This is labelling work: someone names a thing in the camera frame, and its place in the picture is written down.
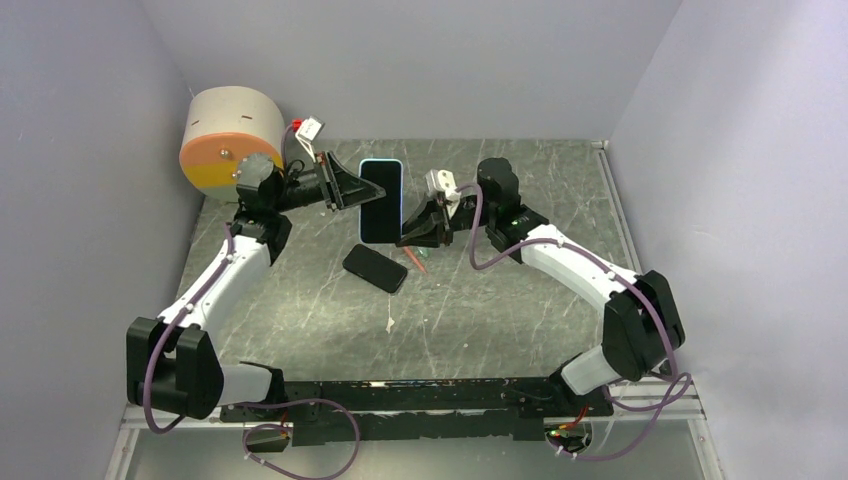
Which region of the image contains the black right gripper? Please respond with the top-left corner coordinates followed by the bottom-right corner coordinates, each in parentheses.
top-left (393, 194), bottom-right (495, 249)

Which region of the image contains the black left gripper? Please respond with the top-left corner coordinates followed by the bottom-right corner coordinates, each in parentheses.
top-left (272, 151), bottom-right (387, 214)

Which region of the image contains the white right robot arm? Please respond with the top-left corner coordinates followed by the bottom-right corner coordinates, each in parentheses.
top-left (399, 158), bottom-right (685, 415)

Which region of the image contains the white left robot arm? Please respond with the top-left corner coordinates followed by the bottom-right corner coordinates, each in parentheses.
top-left (126, 152), bottom-right (386, 434)

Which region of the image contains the black phone on table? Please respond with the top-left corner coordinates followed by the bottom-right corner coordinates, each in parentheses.
top-left (342, 244), bottom-right (408, 294)

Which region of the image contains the orange pen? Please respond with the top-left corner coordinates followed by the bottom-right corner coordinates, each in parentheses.
top-left (403, 247), bottom-right (428, 275)

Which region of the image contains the round drawer cabinet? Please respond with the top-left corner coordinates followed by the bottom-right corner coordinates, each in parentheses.
top-left (179, 86), bottom-right (286, 203)

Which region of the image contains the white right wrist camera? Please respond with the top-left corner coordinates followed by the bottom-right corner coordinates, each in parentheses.
top-left (425, 169), bottom-right (461, 205)

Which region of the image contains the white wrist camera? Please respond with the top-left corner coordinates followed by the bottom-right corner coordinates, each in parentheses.
top-left (425, 169), bottom-right (461, 205)
top-left (291, 116), bottom-right (325, 162)

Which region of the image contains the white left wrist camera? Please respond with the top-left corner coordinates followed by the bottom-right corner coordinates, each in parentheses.
top-left (291, 116), bottom-right (325, 162)

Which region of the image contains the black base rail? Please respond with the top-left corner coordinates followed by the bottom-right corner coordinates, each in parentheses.
top-left (220, 377), bottom-right (614, 446)

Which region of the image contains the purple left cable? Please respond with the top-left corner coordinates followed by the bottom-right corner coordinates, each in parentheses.
top-left (241, 398), bottom-right (365, 480)

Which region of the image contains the purple cable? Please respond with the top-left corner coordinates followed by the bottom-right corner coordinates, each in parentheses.
top-left (546, 367), bottom-right (690, 463)
top-left (241, 398), bottom-right (365, 480)

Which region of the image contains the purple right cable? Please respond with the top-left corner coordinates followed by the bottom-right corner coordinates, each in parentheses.
top-left (546, 367), bottom-right (690, 463)

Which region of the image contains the aluminium frame rail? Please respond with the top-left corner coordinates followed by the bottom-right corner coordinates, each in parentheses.
top-left (592, 140), bottom-right (704, 419)

